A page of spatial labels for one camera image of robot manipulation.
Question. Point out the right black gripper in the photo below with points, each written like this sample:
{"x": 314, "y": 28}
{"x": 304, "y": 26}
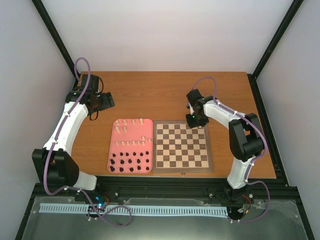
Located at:
{"x": 191, "y": 124}

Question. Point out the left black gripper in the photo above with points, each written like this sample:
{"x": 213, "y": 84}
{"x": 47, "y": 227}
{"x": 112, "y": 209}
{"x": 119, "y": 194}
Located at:
{"x": 108, "y": 102}

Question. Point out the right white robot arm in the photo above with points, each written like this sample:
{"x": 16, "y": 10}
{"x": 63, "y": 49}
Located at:
{"x": 246, "y": 140}

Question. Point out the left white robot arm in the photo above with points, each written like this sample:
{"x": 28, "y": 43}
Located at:
{"x": 53, "y": 162}

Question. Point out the left circuit board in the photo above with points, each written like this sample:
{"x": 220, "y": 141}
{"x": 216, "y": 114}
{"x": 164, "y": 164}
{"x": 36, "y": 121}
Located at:
{"x": 103, "y": 200}

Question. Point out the wooden chessboard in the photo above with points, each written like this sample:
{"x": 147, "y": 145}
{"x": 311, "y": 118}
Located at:
{"x": 180, "y": 149}

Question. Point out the pink plastic tray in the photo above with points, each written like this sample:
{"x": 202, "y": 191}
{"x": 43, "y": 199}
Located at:
{"x": 131, "y": 164}

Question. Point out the light blue cable duct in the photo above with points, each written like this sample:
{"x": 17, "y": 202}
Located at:
{"x": 136, "y": 210}

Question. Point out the black aluminium frame rail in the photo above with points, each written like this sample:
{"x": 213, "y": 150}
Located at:
{"x": 209, "y": 190}

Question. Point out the left black frame post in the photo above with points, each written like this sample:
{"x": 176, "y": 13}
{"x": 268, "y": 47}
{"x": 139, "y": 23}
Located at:
{"x": 44, "y": 15}

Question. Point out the black frame post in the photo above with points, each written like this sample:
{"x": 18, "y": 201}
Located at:
{"x": 44, "y": 15}
{"x": 279, "y": 33}

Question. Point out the right black frame post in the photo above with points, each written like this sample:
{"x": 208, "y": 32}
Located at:
{"x": 279, "y": 33}

